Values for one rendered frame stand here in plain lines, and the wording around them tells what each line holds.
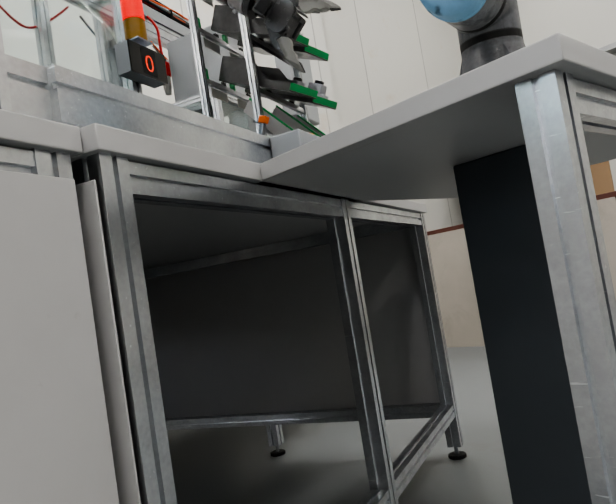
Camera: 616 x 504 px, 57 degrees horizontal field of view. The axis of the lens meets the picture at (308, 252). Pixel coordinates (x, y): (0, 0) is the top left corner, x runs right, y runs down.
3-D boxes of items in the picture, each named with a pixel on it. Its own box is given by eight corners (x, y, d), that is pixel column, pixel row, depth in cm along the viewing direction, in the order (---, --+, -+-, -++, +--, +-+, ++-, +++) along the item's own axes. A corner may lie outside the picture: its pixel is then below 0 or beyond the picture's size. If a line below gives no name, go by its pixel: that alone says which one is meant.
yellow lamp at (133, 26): (152, 42, 132) (149, 22, 133) (137, 35, 128) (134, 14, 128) (136, 49, 134) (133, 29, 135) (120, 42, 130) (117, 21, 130)
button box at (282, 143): (342, 169, 132) (338, 143, 133) (303, 157, 113) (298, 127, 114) (315, 176, 135) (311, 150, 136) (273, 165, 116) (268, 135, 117)
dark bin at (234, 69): (316, 99, 169) (321, 73, 167) (290, 91, 158) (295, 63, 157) (246, 88, 184) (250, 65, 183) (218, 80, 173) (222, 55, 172)
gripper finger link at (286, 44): (311, 77, 128) (297, 39, 129) (303, 70, 122) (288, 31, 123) (299, 83, 129) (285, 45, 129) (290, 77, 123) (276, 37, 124)
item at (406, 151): (753, 123, 118) (750, 110, 118) (563, 59, 57) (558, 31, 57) (462, 198, 169) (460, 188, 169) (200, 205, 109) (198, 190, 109)
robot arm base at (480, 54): (554, 80, 110) (546, 29, 110) (515, 74, 100) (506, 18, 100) (485, 104, 121) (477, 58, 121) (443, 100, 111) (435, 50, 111)
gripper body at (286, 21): (311, 17, 129) (269, -7, 132) (299, 4, 121) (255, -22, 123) (294, 48, 131) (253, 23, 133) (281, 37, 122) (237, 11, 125)
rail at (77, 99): (342, 197, 149) (335, 156, 149) (64, 144, 68) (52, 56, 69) (323, 201, 151) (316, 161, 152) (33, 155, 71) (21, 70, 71)
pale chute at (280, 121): (333, 163, 167) (340, 150, 165) (307, 159, 156) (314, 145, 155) (270, 117, 180) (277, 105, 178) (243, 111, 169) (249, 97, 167)
